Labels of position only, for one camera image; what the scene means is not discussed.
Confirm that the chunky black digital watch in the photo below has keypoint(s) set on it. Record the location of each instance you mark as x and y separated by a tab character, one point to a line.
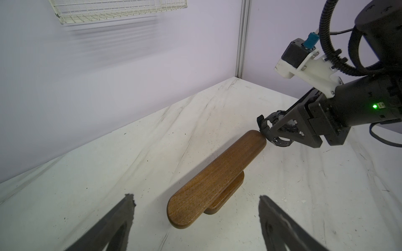
271	136

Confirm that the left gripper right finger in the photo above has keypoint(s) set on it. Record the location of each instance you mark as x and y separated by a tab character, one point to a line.
281	232

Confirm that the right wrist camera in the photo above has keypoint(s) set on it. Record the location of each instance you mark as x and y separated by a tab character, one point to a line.
301	58

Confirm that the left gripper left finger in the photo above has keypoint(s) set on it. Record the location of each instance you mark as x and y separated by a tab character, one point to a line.
111	232

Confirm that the white wire wall basket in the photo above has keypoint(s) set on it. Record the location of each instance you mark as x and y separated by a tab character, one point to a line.
86	11

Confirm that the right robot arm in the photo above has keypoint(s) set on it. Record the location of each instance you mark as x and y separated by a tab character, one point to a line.
364	88

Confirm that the wooden watch stand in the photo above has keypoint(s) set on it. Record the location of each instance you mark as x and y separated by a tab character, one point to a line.
209	190

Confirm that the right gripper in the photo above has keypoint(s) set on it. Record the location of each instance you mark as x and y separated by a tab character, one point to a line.
307	122

